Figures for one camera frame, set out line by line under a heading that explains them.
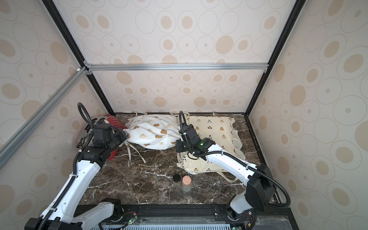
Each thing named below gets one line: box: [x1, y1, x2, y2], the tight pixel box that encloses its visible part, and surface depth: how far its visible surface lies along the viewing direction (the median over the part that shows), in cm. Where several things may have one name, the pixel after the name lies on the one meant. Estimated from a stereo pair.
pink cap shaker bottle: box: [181, 175, 193, 193], surface depth 77 cm
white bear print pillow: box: [123, 114, 182, 150], surface depth 81 cm
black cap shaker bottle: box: [172, 173, 183, 190], surface depth 78 cm
